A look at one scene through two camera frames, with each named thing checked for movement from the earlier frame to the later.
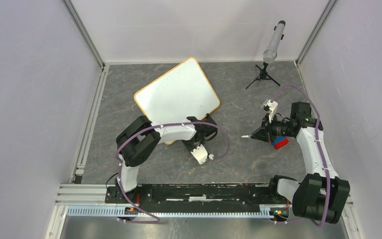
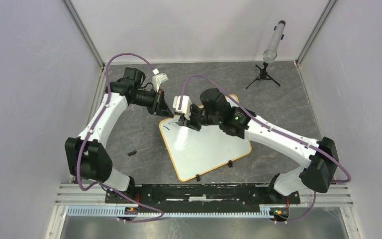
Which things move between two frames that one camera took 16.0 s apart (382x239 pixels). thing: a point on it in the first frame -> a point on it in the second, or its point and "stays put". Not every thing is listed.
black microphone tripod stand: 263,75 stays put
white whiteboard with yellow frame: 184,90 -> 192,152
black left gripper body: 192,144 -> 154,107
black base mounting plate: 193,193 stays put
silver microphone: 269,56 stays put
